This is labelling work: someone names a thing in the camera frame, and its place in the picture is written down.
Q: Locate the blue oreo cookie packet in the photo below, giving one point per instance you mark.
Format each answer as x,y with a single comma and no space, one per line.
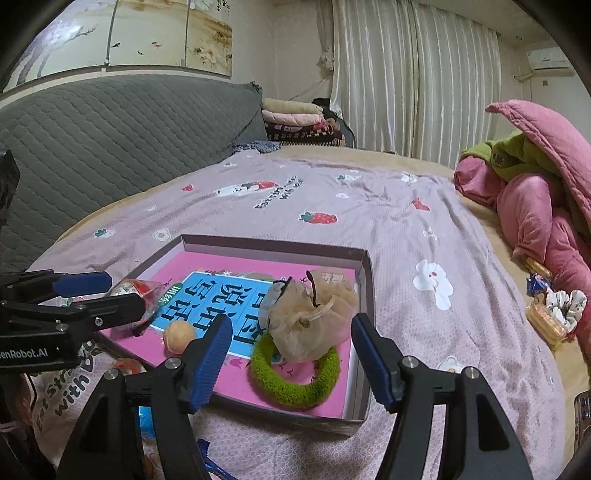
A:
212,468

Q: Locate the beige mesh drawstring pouch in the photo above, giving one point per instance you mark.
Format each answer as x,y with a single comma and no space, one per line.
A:
307,317

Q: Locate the pink quilted blanket pile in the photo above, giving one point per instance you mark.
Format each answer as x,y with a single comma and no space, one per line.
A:
543,220

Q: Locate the smartphone with case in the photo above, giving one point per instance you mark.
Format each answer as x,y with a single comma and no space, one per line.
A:
582,411

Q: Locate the folded blankets stack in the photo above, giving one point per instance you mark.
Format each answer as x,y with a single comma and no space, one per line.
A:
290,122

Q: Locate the white striped curtains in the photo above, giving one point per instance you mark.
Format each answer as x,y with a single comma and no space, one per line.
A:
410,78

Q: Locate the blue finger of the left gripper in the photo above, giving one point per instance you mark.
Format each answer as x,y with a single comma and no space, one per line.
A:
36,287

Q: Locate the pink blue book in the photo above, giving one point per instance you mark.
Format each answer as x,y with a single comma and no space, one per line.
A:
199,286

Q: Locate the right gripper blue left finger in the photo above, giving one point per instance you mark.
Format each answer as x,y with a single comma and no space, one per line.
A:
106,442

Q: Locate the blue candy wrapper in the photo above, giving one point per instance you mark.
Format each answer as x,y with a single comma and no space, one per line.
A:
537,284

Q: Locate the wafer snack packet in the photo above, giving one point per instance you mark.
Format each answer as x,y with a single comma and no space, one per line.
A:
551,329

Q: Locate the grey shallow box tray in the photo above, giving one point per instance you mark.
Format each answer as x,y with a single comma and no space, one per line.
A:
347,406

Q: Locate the wall painting triptych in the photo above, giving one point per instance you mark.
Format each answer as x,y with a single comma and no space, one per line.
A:
189,34

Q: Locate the white patterned scrunchie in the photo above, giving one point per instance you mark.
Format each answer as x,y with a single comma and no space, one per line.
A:
566,308

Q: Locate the silver foil surprise egg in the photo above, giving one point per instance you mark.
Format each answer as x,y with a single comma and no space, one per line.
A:
147,290

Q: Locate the grey quilted headboard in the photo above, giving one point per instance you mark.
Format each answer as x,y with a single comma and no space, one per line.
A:
83,145

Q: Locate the green blanket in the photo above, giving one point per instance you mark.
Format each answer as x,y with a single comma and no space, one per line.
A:
513,155

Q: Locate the red blue surprise egg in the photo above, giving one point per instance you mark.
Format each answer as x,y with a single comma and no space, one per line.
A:
130,366

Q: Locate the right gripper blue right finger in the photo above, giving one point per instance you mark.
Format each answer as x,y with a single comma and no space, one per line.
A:
479,441

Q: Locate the white air conditioner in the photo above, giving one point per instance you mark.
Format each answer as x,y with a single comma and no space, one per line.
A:
546,62

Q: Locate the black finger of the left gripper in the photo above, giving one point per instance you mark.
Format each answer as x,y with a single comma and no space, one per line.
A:
83,319

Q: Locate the walnut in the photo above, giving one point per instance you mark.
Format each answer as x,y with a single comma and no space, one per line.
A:
177,335

